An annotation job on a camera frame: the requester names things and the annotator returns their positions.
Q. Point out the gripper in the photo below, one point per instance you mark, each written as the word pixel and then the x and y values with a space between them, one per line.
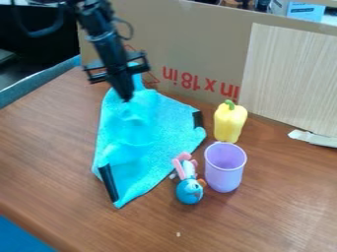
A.
pixel 115 62

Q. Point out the turquoise cloth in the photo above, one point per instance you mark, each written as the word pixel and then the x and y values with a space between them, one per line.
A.
pixel 149 131

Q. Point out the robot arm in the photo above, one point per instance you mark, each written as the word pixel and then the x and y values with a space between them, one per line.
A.
pixel 94 16

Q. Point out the cardboard box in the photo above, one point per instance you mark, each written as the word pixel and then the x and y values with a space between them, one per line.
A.
pixel 197 42

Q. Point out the yellow toy pepper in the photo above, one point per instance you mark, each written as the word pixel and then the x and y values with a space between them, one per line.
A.
pixel 230 122

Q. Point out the blue plush toy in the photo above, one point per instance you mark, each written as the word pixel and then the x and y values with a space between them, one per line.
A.
pixel 189 188

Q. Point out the purple cup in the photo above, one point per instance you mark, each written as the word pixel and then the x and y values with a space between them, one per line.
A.
pixel 224 170

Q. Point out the light wooden board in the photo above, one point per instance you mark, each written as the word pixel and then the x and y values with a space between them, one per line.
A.
pixel 291 75

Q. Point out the white box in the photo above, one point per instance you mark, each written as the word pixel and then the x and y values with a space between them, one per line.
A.
pixel 306 10

